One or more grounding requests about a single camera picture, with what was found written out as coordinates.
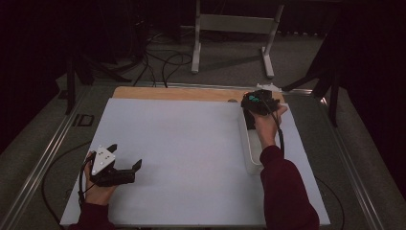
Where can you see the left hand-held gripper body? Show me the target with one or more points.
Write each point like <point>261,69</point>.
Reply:
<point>101,159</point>

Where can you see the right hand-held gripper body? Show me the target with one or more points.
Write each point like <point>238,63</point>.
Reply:
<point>265,107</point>

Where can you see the black phone case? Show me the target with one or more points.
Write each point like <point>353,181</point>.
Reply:
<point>250,123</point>

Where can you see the white plastic bin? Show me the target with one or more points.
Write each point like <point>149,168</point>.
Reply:
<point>252,153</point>

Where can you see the person's right hand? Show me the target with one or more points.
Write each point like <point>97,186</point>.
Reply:
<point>268,127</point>

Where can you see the person's left hand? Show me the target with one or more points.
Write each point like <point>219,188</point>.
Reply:
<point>97,195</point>

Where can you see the black floor tape mark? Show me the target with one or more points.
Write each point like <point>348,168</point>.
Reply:
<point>76,120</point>

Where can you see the white table mat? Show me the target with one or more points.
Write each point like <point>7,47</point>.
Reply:
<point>175,124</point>

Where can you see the black metal stand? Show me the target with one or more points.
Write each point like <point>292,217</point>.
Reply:
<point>71,89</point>
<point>333,96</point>

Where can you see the aluminium floor rail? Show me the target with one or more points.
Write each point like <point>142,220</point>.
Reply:
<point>38,163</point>
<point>354,179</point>

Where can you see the white metal desk frame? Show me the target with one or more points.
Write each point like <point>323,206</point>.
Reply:
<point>234,24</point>

